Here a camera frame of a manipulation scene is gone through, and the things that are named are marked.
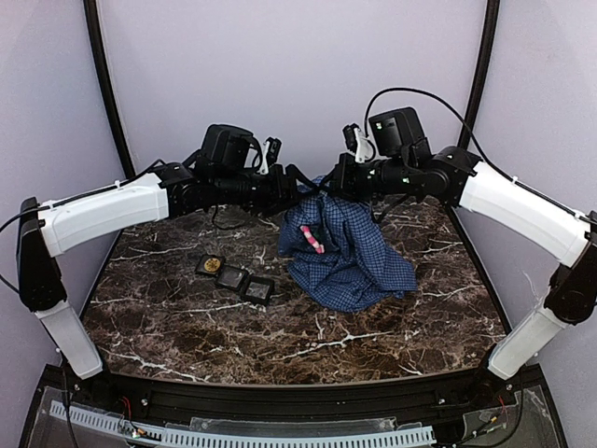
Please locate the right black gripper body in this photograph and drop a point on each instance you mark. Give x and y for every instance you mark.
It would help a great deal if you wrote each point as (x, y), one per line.
(340, 179)

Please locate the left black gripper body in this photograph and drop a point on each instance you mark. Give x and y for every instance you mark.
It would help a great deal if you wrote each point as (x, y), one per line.
(289, 189)

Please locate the blue checkered shirt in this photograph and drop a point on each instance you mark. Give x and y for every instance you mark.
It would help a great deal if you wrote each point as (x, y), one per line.
(358, 268)

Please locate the gold round brooch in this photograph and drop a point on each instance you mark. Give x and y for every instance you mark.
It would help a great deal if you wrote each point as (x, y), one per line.
(212, 265)

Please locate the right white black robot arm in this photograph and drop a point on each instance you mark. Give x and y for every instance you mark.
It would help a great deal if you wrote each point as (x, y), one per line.
(394, 157)

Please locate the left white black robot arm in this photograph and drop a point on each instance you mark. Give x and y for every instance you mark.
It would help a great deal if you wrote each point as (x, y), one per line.
(230, 167)

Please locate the pink flower brooch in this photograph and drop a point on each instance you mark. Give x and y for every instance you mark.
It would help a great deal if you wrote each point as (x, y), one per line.
(311, 239)

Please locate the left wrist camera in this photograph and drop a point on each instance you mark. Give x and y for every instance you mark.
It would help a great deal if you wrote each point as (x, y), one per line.
(269, 154)

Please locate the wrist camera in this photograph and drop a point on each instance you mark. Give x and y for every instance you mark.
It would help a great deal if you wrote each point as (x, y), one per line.
(269, 154)
(357, 144)

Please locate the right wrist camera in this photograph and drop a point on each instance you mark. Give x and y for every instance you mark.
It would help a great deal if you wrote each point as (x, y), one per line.
(357, 144)

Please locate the middle black display frame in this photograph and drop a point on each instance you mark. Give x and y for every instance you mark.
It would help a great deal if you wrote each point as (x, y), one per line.
(231, 278)

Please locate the black display frame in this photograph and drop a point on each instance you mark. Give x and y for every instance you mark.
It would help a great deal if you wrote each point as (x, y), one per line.
(231, 278)
(199, 267)
(257, 290)

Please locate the right black display frame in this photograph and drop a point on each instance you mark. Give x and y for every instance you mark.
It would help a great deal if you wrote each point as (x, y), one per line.
(257, 290)

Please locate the left black display frame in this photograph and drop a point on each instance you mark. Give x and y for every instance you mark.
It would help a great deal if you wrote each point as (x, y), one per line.
(199, 267)

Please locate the right black frame post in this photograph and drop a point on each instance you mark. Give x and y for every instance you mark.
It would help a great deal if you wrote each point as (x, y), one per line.
(487, 37)

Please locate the black frame post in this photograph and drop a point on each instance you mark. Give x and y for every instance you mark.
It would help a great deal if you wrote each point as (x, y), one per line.
(487, 37)
(95, 36)

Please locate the black aluminium front rail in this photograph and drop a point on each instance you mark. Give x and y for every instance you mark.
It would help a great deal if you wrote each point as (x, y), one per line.
(436, 397)

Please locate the left black frame post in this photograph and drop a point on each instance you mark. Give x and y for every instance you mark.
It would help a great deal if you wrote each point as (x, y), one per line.
(95, 36)

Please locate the white slotted cable duct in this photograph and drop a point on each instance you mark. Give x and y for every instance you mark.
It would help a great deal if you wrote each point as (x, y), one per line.
(226, 433)

